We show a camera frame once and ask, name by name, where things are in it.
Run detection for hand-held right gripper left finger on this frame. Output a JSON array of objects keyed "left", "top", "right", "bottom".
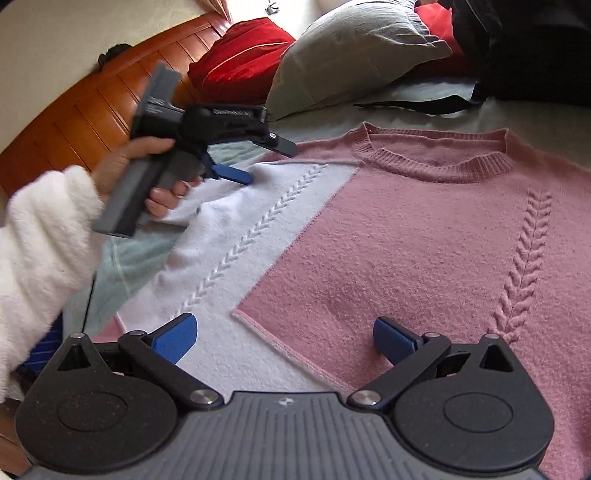
[{"left": 56, "top": 313, "right": 225, "bottom": 411}]

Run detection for black backpack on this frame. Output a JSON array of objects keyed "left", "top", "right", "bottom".
[{"left": 450, "top": 0, "right": 591, "bottom": 104}]

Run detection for pink patterned curtain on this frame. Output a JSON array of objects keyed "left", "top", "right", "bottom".
[{"left": 196, "top": 0, "right": 232, "bottom": 24}]

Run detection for wooden headboard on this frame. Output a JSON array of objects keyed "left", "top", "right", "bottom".
[{"left": 0, "top": 11, "right": 232, "bottom": 199}]

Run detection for grey flat pouch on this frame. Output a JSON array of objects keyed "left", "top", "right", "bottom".
[{"left": 353, "top": 80, "right": 483, "bottom": 116}]

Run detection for grey green pillow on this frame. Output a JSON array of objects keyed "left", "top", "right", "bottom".
[{"left": 265, "top": 0, "right": 453, "bottom": 121}]

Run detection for black cable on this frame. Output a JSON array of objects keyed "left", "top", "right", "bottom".
[{"left": 81, "top": 270, "right": 98, "bottom": 334}]

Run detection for person's left hand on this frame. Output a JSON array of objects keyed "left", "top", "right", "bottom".
[{"left": 95, "top": 136, "right": 204, "bottom": 217}]

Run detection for black object on headboard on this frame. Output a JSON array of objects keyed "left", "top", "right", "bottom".
[{"left": 98, "top": 43, "right": 136, "bottom": 71}]

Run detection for person's left forearm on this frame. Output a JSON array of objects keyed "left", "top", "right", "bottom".
[{"left": 0, "top": 165, "right": 106, "bottom": 403}]

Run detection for pink and white sweater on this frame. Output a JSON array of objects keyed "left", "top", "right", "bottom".
[{"left": 90, "top": 121, "right": 591, "bottom": 480}]

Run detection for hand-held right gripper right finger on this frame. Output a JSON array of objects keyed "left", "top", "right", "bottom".
[{"left": 347, "top": 316, "right": 514, "bottom": 412}]

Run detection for blue ribbed object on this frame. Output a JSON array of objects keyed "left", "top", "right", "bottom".
[{"left": 17, "top": 316, "right": 64, "bottom": 376}]

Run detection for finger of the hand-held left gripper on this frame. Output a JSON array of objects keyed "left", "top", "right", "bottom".
[
  {"left": 203, "top": 154, "right": 254, "bottom": 185},
  {"left": 252, "top": 124, "right": 298, "bottom": 158}
]

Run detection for red pillow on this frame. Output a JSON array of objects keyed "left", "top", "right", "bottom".
[{"left": 187, "top": 17, "right": 296, "bottom": 104}]

